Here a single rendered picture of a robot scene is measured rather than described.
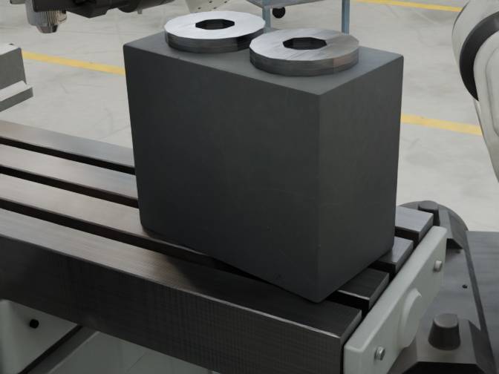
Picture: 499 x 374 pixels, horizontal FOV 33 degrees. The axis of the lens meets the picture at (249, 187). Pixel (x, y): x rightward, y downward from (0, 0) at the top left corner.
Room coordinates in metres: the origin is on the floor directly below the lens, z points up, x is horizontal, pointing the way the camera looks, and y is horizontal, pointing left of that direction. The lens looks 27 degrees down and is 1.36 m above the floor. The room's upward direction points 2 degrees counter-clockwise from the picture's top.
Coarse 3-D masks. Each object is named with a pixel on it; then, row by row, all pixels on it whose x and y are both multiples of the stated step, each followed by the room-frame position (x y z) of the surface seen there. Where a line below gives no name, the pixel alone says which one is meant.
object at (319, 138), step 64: (128, 64) 0.72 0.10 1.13; (192, 64) 0.67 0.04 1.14; (256, 64) 0.64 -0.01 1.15; (320, 64) 0.62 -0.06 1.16; (384, 64) 0.65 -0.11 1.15; (192, 128) 0.67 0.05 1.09; (256, 128) 0.62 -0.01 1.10; (320, 128) 0.58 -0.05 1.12; (384, 128) 0.65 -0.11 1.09; (192, 192) 0.67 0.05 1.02; (256, 192) 0.62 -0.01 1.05; (320, 192) 0.58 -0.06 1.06; (384, 192) 0.65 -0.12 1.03; (256, 256) 0.62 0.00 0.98; (320, 256) 0.58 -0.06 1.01
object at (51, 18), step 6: (30, 6) 0.98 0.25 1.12; (30, 12) 0.98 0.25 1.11; (42, 12) 0.98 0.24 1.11; (48, 12) 0.98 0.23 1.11; (54, 12) 0.98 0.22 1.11; (60, 12) 0.99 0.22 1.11; (30, 18) 0.98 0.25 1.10; (36, 18) 0.98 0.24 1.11; (42, 18) 0.98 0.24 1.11; (48, 18) 0.98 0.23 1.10; (54, 18) 0.98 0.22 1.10; (60, 18) 0.99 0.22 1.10; (66, 18) 1.00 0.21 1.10; (30, 24) 0.99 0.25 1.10; (36, 24) 0.98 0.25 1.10; (42, 24) 0.98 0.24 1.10; (48, 24) 0.98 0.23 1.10; (54, 24) 0.98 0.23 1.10
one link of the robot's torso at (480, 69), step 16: (496, 32) 1.07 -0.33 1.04; (480, 48) 1.07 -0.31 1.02; (496, 48) 1.06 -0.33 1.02; (480, 64) 1.06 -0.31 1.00; (496, 64) 1.05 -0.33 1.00; (480, 80) 1.06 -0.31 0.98; (496, 80) 1.05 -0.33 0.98; (480, 96) 1.06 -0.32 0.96; (496, 96) 1.05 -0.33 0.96; (480, 112) 1.12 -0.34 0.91; (496, 112) 1.05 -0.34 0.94; (480, 128) 1.20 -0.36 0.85; (496, 128) 1.05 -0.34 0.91; (496, 144) 1.06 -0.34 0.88; (496, 160) 1.08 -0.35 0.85; (496, 176) 1.09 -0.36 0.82
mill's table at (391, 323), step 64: (0, 128) 1.00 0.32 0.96; (0, 192) 0.81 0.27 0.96; (64, 192) 0.81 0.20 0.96; (128, 192) 0.80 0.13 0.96; (0, 256) 0.72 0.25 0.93; (64, 256) 0.68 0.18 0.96; (128, 256) 0.67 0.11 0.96; (192, 256) 0.68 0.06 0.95; (384, 256) 0.66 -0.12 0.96; (128, 320) 0.64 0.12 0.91; (192, 320) 0.61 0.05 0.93; (256, 320) 0.58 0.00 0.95; (320, 320) 0.56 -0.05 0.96; (384, 320) 0.57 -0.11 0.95
